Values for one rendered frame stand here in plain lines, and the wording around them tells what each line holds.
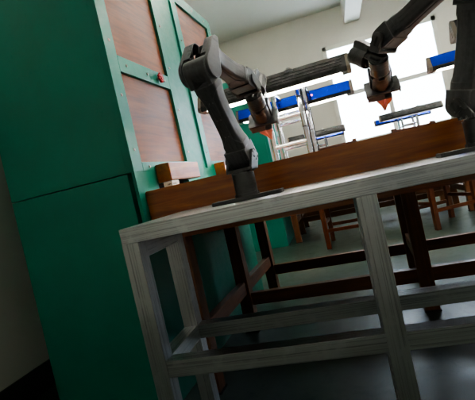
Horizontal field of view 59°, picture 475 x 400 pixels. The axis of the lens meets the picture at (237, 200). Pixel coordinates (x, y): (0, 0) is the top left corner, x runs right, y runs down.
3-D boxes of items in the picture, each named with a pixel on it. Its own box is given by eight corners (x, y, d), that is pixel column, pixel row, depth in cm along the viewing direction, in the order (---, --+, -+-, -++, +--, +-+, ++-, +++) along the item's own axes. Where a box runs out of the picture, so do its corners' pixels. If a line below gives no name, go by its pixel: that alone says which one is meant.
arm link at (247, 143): (240, 163, 125) (188, 59, 110) (260, 158, 122) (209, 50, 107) (233, 174, 120) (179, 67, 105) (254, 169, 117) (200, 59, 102)
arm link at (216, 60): (235, 81, 135) (175, 39, 109) (260, 71, 131) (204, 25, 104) (239, 117, 133) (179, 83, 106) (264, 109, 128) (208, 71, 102)
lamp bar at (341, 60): (352, 68, 155) (347, 49, 155) (197, 113, 173) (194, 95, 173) (352, 73, 163) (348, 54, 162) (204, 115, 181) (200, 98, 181)
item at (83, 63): (134, 171, 147) (71, -101, 144) (10, 203, 163) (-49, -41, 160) (241, 165, 277) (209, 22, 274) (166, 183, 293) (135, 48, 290)
